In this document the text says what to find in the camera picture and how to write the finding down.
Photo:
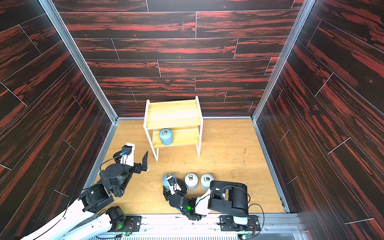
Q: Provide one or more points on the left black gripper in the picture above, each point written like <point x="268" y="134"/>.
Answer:
<point x="137" y="167"/>

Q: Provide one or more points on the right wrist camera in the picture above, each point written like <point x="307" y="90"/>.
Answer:
<point x="172" y="181"/>

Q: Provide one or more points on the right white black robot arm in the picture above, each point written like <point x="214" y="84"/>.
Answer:
<point x="223" y="197"/>

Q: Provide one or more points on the blue tea canister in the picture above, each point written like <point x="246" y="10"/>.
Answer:
<point x="164" y="180"/>
<point x="166" y="136"/>

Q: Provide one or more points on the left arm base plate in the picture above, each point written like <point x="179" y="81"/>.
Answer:
<point x="131" y="224"/>

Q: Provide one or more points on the white tea canister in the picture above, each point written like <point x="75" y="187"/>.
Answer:
<point x="206" y="180"/>
<point x="191" y="181"/>

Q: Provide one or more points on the white wooden two-tier shelf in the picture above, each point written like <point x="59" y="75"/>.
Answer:
<point x="183" y="118"/>

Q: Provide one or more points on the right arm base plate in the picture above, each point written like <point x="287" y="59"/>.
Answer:
<point x="237" y="224"/>

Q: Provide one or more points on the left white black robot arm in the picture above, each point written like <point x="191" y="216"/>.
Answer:
<point x="83" y="219"/>

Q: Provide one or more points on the aluminium front rail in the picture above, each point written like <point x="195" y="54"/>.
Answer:
<point x="274" y="226"/>

